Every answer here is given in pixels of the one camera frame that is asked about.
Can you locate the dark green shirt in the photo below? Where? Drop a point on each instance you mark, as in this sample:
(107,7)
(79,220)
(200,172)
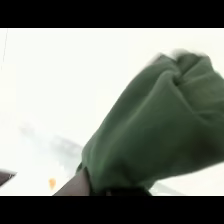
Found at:
(160,126)

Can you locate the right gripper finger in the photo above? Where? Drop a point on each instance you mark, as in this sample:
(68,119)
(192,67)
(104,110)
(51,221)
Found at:
(77,186)

